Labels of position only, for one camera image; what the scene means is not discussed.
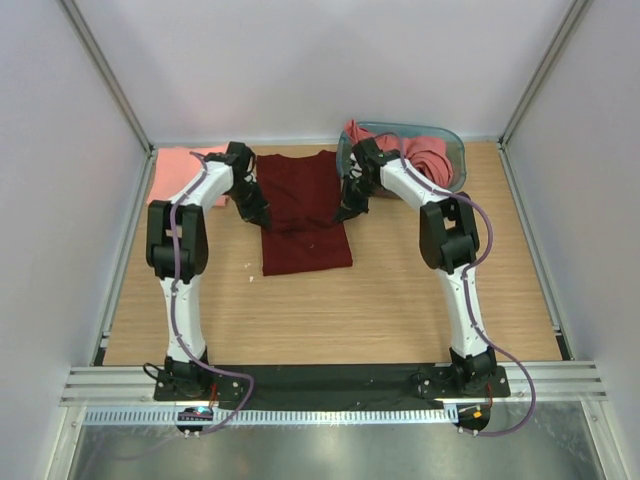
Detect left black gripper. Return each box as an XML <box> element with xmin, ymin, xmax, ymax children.
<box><xmin>226</xmin><ymin>181</ymin><xmax>271</xmax><ymax>230</ymax></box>

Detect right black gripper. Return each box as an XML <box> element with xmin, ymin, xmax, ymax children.
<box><xmin>333</xmin><ymin>175</ymin><xmax>379</xmax><ymax>225</ymax></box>

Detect dark red t shirt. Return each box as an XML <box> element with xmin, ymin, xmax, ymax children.
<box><xmin>257</xmin><ymin>150</ymin><xmax>353</xmax><ymax>276</ymax></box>

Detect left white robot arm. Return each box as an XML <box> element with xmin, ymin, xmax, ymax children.
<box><xmin>146</xmin><ymin>142</ymin><xmax>271</xmax><ymax>401</ymax></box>

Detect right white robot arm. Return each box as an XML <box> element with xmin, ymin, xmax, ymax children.
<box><xmin>334</xmin><ymin>138</ymin><xmax>497</xmax><ymax>396</ymax></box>

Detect crumpled pink t shirt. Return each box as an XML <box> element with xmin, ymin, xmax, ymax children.
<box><xmin>343</xmin><ymin>119</ymin><xmax>454</xmax><ymax>188</ymax></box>

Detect folded salmon pink t shirt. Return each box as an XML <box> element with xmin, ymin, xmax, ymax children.
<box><xmin>146</xmin><ymin>143</ymin><xmax>229</xmax><ymax>205</ymax></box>

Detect teal plastic basket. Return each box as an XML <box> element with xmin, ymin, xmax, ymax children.
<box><xmin>336</xmin><ymin>127</ymin><xmax>466</xmax><ymax>192</ymax></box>

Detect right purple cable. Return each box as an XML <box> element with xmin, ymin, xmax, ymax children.
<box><xmin>374</xmin><ymin>132</ymin><xmax>538</xmax><ymax>438</ymax></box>

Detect purple cable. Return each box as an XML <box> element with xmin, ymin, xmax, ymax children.
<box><xmin>374</xmin><ymin>132</ymin><xmax>538</xmax><ymax>438</ymax></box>
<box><xmin>169</xmin><ymin>150</ymin><xmax>256</xmax><ymax>436</ymax></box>

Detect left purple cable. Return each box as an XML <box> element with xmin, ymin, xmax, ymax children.
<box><xmin>169</xmin><ymin>150</ymin><xmax>256</xmax><ymax>436</ymax></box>

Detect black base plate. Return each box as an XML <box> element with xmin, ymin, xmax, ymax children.
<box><xmin>153</xmin><ymin>362</ymin><xmax>511</xmax><ymax>411</ymax></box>

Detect white slotted cable duct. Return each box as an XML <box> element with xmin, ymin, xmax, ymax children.
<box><xmin>83</xmin><ymin>405</ymin><xmax>458</xmax><ymax>427</ymax></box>

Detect right aluminium corner post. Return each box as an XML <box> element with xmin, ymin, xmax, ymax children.
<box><xmin>497</xmin><ymin>0</ymin><xmax>596</xmax><ymax>147</ymax></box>

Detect aluminium corner post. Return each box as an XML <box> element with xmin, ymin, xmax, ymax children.
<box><xmin>58</xmin><ymin>0</ymin><xmax>155</xmax><ymax>154</ymax></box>
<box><xmin>497</xmin><ymin>0</ymin><xmax>596</xmax><ymax>147</ymax></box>

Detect aluminium front rail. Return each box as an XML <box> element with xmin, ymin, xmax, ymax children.
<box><xmin>59</xmin><ymin>361</ymin><xmax>607</xmax><ymax>407</ymax></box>

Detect left aluminium corner post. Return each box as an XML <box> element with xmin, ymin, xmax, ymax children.
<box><xmin>58</xmin><ymin>0</ymin><xmax>155</xmax><ymax>154</ymax></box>

